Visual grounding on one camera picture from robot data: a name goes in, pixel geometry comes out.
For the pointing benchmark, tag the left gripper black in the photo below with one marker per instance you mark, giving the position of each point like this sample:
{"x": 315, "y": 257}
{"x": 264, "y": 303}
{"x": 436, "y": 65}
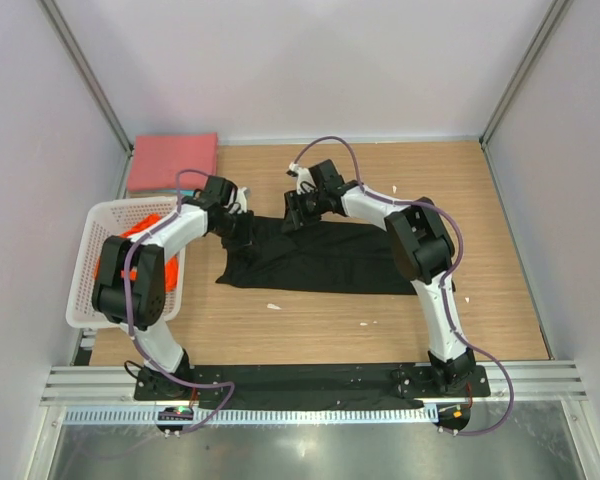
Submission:
{"x": 246, "y": 236}

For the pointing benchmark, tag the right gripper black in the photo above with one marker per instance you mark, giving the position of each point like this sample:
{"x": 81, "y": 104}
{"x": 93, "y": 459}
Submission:
{"x": 295, "y": 221}

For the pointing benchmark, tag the black t-shirt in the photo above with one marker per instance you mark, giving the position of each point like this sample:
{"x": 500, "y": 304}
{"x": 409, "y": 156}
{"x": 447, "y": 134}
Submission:
{"x": 329, "y": 257}

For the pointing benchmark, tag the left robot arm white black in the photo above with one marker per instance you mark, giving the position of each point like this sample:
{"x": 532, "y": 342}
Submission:
{"x": 130, "y": 286}

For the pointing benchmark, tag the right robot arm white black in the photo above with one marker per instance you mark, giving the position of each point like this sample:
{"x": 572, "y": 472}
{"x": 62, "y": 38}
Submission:
{"x": 422, "y": 251}

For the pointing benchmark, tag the folded teal t-shirt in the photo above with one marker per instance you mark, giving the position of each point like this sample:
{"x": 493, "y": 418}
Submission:
{"x": 174, "y": 192}

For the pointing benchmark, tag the orange t-shirt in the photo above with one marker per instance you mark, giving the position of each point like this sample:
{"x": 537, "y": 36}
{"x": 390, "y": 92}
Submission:
{"x": 170, "y": 267}

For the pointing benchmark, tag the folded pink t-shirt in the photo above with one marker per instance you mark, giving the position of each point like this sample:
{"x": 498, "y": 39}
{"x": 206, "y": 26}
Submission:
{"x": 158, "y": 159}

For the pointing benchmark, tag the white plastic basket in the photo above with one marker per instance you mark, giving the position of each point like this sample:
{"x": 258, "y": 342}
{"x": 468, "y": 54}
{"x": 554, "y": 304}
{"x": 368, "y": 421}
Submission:
{"x": 104, "y": 220}

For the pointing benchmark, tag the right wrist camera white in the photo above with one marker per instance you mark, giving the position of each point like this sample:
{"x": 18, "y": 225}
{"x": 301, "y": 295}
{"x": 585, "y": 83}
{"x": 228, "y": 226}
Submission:
{"x": 304, "y": 182}

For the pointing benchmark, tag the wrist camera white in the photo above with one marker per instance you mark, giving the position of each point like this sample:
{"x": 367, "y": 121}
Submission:
{"x": 239, "y": 204}
{"x": 304, "y": 182}

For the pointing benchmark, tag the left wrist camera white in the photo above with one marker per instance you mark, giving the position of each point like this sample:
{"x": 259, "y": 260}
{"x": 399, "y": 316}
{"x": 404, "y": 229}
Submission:
{"x": 239, "y": 204}

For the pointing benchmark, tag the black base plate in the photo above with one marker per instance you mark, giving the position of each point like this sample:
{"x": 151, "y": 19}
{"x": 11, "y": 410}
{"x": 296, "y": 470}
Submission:
{"x": 367, "y": 386}

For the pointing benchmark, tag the white slotted cable duct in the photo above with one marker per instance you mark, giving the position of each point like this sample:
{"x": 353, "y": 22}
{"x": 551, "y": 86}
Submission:
{"x": 179, "y": 415}

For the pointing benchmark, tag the aluminium frame rail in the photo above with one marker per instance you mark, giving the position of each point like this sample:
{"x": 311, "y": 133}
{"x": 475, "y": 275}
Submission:
{"x": 88, "y": 385}

